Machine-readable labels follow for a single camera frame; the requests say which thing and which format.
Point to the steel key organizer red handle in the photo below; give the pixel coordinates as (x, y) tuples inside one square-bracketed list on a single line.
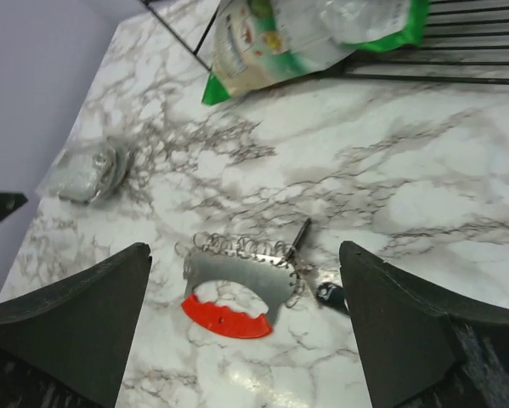
[(259, 266)]

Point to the green white snack bag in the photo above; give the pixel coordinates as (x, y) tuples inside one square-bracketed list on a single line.
[(257, 44)]

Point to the black wire shelf rack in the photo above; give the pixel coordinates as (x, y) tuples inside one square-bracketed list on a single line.
[(465, 42)]

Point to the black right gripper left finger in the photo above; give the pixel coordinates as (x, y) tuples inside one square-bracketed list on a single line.
[(67, 344)]

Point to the silver glitter pouch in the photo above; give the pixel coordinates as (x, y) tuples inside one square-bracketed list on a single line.
[(88, 170)]

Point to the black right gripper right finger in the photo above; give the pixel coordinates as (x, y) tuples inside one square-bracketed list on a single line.
[(422, 345)]

